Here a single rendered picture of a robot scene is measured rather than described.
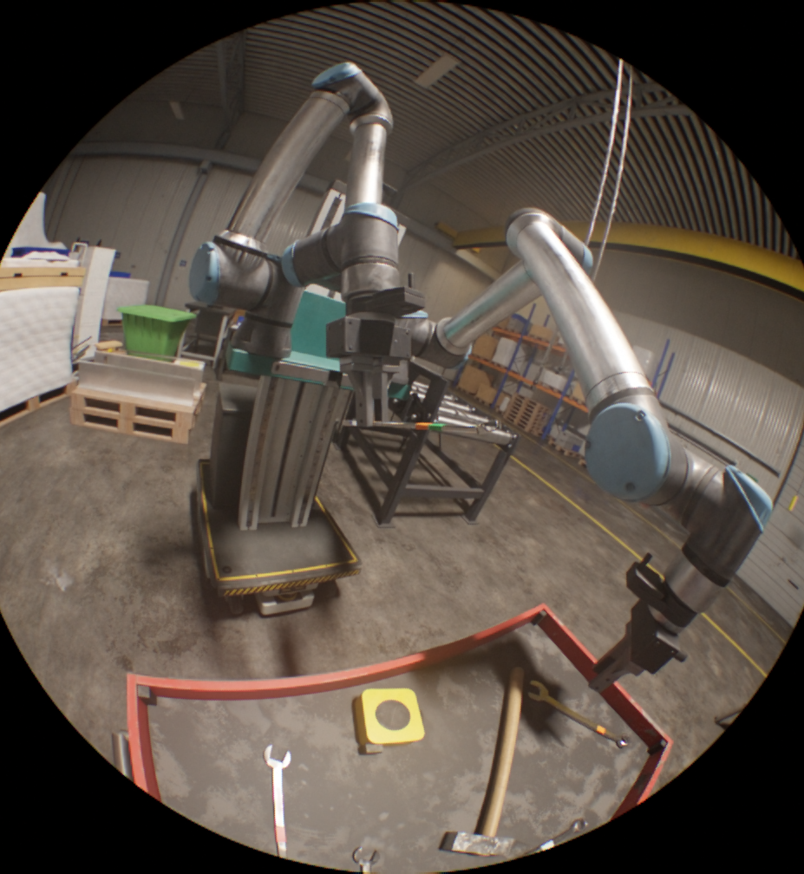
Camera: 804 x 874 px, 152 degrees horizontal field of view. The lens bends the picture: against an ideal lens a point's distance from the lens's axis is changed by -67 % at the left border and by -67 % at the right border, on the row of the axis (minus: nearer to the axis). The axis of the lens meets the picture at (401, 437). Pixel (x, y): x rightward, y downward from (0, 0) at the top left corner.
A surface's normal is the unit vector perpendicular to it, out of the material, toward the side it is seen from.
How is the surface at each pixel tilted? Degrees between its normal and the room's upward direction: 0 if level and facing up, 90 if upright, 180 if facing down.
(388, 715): 0
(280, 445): 90
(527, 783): 0
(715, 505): 81
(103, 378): 90
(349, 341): 66
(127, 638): 0
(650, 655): 90
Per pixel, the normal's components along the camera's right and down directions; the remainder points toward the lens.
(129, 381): 0.44, 0.44
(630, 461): -0.90, -0.16
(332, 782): 0.35, -0.88
